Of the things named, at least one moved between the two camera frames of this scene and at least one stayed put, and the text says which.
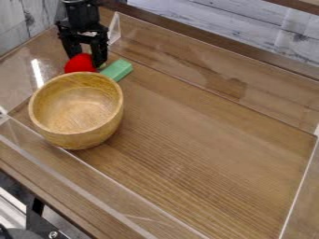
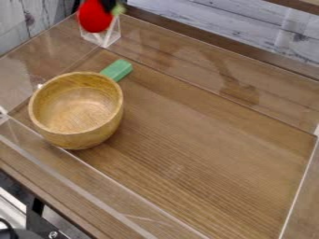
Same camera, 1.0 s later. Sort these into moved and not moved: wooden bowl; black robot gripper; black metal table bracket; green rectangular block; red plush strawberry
Moved: red plush strawberry; black robot gripper
Not moved: black metal table bracket; wooden bowl; green rectangular block
